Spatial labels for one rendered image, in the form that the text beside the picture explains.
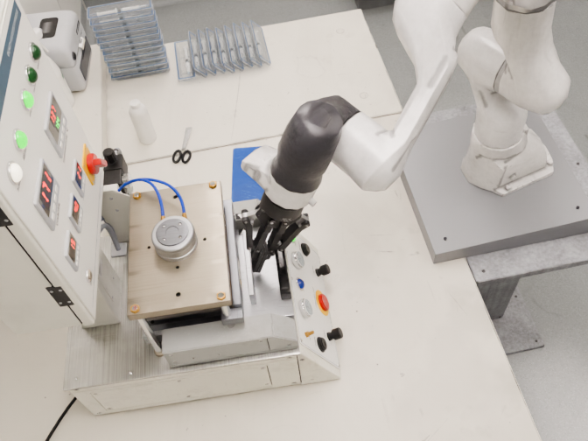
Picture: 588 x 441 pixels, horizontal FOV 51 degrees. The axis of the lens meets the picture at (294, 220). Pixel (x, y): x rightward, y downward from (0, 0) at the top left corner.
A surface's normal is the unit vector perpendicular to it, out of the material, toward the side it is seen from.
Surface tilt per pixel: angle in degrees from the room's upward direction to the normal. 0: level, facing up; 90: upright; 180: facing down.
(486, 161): 88
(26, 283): 90
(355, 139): 26
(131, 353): 0
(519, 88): 89
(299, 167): 81
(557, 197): 4
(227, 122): 0
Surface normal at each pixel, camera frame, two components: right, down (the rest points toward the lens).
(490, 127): -0.62, 0.69
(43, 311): 0.13, 0.80
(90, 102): -0.07, -0.58
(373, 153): -0.21, -0.16
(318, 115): 0.21, -0.49
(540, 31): 0.43, 0.69
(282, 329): 0.59, -0.53
